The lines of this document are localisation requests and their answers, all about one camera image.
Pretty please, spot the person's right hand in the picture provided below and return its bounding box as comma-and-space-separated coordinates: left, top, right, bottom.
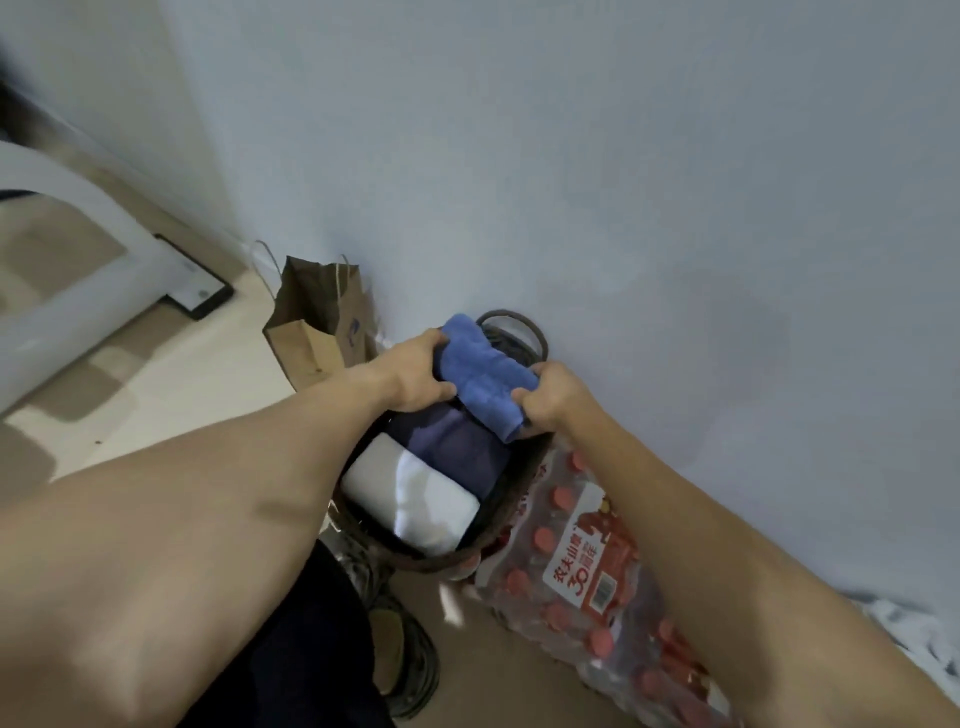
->
511, 362, 603, 441

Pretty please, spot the person's left hand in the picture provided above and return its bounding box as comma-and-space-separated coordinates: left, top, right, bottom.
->
373, 327, 459, 414

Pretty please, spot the light blue towel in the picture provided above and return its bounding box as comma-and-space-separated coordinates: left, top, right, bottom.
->
437, 313, 541, 445

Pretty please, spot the dark blue towel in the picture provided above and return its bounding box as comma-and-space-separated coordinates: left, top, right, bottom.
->
386, 404, 513, 502

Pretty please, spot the dark brown wicker basket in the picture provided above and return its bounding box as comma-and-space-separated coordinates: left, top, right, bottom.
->
329, 308, 556, 577

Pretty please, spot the white towel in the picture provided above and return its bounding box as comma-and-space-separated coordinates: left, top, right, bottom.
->
341, 433, 481, 558

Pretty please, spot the cream towel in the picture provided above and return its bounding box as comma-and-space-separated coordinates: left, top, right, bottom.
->
847, 592, 960, 706

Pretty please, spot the person's left forearm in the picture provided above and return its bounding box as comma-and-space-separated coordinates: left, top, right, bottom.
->
0, 367, 406, 728

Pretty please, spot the person's right forearm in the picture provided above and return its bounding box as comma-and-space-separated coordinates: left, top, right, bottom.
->
558, 408, 960, 728

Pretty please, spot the person's left grey shoe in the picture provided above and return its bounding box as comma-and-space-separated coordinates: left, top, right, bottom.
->
333, 524, 442, 721

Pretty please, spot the brown paper bag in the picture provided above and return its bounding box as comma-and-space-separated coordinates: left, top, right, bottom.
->
253, 239, 380, 393

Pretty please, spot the small water bottle pack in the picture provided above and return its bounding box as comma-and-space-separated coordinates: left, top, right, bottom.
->
472, 442, 740, 728

